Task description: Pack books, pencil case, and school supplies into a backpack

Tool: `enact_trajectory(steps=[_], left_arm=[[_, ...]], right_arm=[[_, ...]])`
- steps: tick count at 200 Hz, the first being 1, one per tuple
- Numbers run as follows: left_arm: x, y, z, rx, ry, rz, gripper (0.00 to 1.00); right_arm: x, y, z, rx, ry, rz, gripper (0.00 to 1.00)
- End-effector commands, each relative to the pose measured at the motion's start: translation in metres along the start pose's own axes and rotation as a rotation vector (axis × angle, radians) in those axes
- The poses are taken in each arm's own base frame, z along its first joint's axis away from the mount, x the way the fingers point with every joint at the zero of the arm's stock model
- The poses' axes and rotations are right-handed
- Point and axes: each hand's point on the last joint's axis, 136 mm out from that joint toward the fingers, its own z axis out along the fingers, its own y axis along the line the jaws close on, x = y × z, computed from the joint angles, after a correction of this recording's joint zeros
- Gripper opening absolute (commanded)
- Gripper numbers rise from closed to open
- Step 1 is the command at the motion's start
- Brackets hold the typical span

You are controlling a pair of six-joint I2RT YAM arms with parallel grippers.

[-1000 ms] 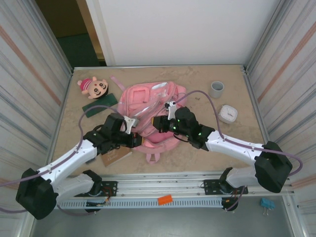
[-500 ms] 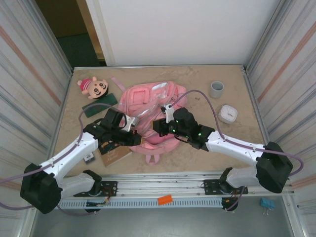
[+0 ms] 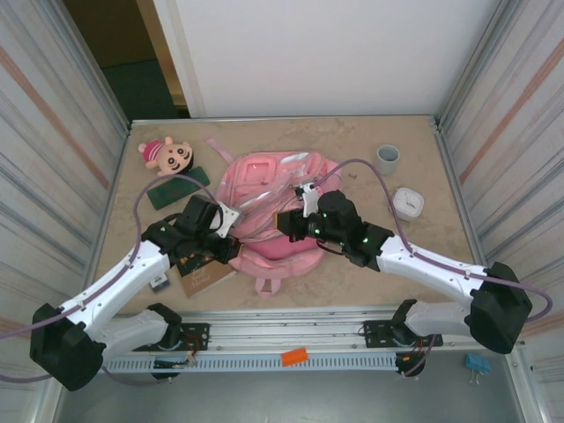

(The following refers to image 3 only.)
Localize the pink backpack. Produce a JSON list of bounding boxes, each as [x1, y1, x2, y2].
[[204, 135, 343, 301]]

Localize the green pencil case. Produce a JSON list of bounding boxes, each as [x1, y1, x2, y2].
[[146, 165, 212, 211]]

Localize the brown book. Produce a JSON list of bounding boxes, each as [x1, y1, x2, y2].
[[175, 253, 236, 300]]

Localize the small black card box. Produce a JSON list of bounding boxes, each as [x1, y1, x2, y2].
[[149, 268, 172, 293]]

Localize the plush doll with pink hat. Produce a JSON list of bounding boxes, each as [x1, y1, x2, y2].
[[137, 135, 197, 178]]

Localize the white alarm clock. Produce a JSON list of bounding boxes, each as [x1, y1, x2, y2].
[[391, 187, 426, 221]]

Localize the grey cup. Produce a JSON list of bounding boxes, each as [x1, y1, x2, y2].
[[375, 144, 401, 176]]

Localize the orange plastic connector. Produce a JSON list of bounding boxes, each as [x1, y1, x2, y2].
[[281, 347, 308, 367]]

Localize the blue binder clip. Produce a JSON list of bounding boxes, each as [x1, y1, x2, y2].
[[463, 352, 493, 387]]

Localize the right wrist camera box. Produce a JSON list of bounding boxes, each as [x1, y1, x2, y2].
[[293, 182, 323, 218]]

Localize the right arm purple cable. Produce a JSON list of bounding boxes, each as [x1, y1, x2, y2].
[[308, 159, 554, 380]]

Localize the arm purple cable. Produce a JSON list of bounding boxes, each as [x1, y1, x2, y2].
[[308, 159, 554, 380], [0, 174, 224, 389]]

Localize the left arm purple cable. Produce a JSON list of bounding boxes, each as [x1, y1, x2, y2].
[[0, 174, 224, 389]]

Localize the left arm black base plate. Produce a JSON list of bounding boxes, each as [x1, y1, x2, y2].
[[130, 323, 211, 353]]

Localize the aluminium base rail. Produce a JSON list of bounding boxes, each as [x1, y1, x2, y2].
[[46, 308, 528, 353]]

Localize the slotted grey cable duct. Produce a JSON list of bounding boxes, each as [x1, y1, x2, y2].
[[63, 354, 400, 374]]

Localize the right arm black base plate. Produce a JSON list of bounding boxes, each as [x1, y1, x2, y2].
[[361, 319, 443, 349]]

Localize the white door frame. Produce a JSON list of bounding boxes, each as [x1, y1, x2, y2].
[[152, 0, 208, 120]]

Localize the aluminium corner post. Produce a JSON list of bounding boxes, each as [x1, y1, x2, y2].
[[59, 0, 133, 133], [434, 0, 506, 131]]

